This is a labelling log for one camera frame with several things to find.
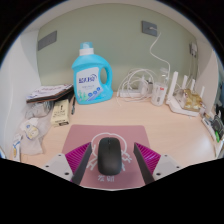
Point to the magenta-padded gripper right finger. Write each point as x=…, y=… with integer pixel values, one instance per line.
x=164, y=165

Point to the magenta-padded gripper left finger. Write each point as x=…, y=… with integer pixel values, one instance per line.
x=60, y=165

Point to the black computer mouse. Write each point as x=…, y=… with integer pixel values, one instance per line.
x=109, y=156

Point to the pink mouse pad cartoon print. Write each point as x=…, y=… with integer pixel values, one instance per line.
x=80, y=135

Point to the clear plastic bag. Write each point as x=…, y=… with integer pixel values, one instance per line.
x=35, y=141

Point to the white sachet yellow print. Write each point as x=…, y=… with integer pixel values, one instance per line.
x=16, y=146

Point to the small yellow box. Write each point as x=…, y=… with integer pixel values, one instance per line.
x=60, y=113

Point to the black pen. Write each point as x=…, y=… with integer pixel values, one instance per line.
x=73, y=106

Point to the small green packet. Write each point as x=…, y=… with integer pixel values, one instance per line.
x=217, y=136

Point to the white router with antennas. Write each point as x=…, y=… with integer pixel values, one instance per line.
x=175, y=103

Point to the grey pouch green trim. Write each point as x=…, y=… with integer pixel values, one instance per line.
x=218, y=124

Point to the clear plastic bottle white label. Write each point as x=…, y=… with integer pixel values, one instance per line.
x=158, y=93

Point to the stack of magazines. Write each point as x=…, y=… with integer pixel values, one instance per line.
x=48, y=91

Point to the blue detergent bottle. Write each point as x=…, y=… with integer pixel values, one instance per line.
x=86, y=80

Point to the white wall power adapter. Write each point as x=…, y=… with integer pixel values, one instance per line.
x=193, y=49

